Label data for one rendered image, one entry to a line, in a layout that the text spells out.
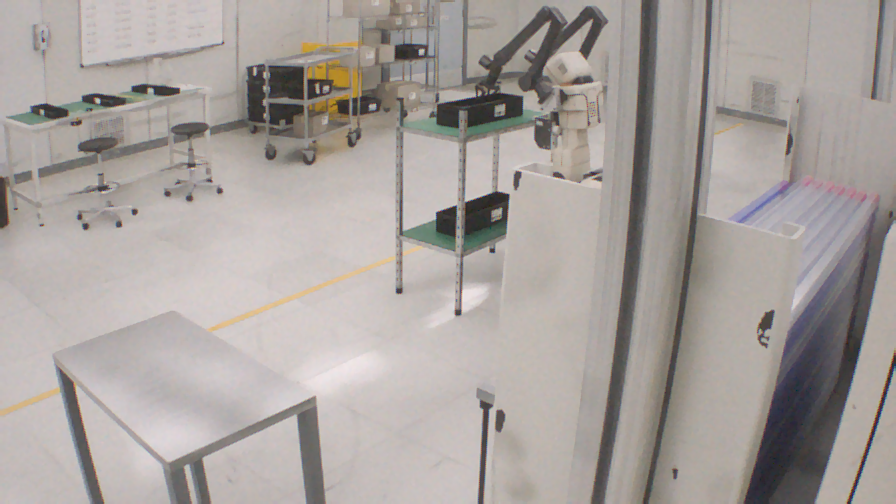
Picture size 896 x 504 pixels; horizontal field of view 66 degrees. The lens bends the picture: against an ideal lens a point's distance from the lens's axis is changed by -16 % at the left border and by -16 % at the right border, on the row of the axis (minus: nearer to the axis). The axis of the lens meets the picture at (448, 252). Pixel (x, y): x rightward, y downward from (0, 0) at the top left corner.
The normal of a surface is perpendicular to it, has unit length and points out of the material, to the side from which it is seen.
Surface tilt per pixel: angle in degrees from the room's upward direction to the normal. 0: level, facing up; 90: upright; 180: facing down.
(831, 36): 90
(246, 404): 0
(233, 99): 90
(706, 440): 90
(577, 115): 90
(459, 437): 0
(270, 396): 0
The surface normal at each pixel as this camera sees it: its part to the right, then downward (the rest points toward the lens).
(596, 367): -0.63, 0.26
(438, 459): 0.02, -0.94
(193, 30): 0.77, 0.24
